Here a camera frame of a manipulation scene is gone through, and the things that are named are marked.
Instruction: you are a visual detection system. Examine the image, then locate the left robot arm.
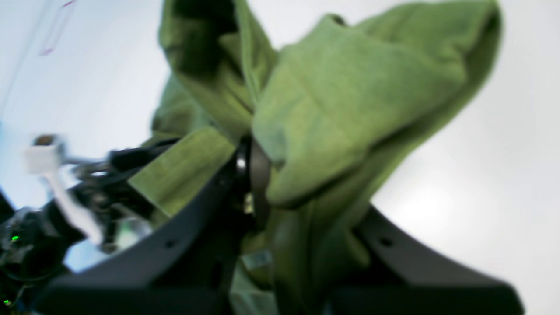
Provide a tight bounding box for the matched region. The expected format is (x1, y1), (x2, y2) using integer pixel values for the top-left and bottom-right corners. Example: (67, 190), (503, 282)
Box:
(1, 142), (189, 315)

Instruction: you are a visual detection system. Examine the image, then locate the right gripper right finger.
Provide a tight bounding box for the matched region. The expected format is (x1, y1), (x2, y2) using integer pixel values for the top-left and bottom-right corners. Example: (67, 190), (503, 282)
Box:
(328, 206), (525, 315)

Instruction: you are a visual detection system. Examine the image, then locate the olive green T-shirt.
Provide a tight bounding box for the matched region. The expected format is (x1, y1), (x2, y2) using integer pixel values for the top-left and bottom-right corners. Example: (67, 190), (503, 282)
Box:
(129, 0), (502, 315)

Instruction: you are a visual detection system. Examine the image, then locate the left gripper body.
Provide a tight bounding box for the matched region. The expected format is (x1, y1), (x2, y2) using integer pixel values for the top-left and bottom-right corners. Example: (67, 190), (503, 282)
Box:
(39, 147), (180, 254)

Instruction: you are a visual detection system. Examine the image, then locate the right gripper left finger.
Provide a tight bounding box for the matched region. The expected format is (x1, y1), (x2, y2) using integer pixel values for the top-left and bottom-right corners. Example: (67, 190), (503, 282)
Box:
(34, 137), (257, 315)

